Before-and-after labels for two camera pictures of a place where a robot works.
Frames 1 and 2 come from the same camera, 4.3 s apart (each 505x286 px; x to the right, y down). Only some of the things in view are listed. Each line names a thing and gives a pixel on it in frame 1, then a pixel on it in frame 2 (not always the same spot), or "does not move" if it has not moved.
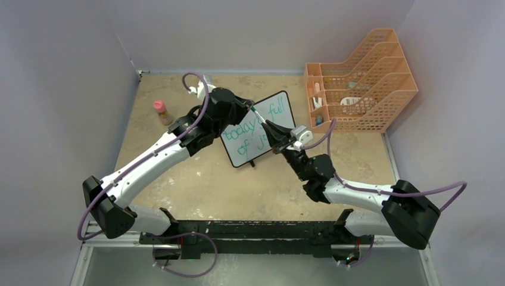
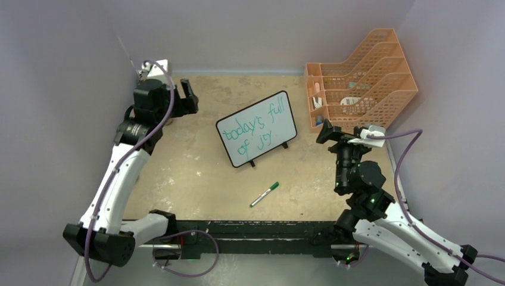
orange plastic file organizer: (364, 93) does not move
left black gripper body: (238, 112) -> (177, 111)
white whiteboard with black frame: (247, 140) does not move
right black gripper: (277, 135) -> (327, 132)
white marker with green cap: (257, 114) -> (274, 186)
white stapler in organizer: (317, 105) does not move
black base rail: (304, 239) does not move
